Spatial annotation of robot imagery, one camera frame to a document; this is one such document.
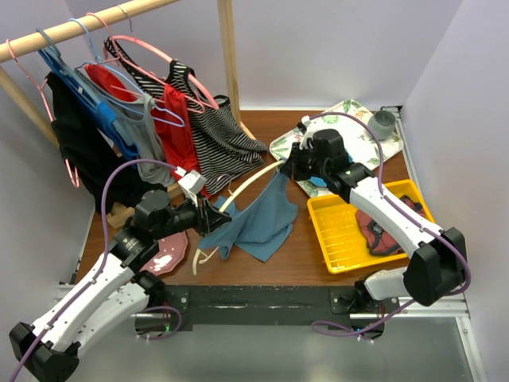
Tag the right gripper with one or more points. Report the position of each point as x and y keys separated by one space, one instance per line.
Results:
x=292 y=167

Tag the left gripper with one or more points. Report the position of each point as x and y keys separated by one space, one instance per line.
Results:
x=208 y=217

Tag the cream hanger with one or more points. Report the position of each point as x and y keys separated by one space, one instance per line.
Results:
x=201 y=257

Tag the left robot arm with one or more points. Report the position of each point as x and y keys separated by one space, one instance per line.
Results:
x=115 y=288

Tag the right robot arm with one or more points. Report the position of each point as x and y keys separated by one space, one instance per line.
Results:
x=438 y=264

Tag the striped tank top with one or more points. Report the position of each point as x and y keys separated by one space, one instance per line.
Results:
x=224 y=150

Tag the maroon tank top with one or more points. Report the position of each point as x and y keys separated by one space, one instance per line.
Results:
x=379 y=242

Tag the red tank top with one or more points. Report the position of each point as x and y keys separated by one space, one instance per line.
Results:
x=170 y=115

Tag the grey tank top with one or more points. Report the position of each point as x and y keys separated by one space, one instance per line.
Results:
x=137 y=128

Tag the pink hanger with black top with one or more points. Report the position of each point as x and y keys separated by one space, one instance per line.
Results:
x=72 y=171

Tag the black tank top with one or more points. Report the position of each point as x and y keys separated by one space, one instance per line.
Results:
x=87 y=152

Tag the royal blue tank top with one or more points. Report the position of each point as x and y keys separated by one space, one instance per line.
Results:
x=113 y=126

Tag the pink hanger with striped top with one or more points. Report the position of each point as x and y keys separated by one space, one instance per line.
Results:
x=191 y=78

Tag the grey blue hanger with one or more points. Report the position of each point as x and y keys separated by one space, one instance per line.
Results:
x=77 y=83

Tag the blue dotted plate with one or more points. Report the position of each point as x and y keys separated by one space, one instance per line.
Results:
x=318 y=183

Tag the pink dotted plate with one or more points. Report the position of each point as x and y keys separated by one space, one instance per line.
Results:
x=172 y=251

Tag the floral serving tray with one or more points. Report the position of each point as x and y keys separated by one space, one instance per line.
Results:
x=344 y=118

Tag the yellow plastic bin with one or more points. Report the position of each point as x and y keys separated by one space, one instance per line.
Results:
x=343 y=246

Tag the wooden clothes rack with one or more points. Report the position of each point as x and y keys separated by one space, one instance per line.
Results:
x=68 y=30

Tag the grey cup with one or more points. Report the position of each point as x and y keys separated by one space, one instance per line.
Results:
x=382 y=124

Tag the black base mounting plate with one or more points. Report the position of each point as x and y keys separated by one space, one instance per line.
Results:
x=266 y=305

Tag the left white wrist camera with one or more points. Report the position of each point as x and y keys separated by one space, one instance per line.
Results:
x=191 y=184

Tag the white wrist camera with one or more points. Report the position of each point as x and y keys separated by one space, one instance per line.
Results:
x=307 y=127
x=191 y=184

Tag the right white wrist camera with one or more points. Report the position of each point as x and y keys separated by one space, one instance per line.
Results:
x=307 y=127

